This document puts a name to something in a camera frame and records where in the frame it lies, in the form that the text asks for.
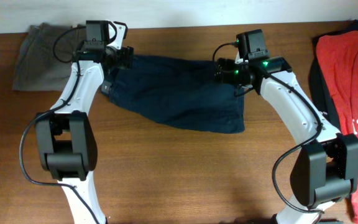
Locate navy blue shorts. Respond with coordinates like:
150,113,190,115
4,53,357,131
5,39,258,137
101,55,245,134

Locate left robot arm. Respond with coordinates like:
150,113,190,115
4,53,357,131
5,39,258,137
34,21,134,223

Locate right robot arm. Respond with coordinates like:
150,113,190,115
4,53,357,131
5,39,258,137
216,57,358,223

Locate folded grey shorts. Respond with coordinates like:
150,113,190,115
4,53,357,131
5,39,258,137
12,23,86,91

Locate black garment under pile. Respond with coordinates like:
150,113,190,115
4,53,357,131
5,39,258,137
308,20,358,129

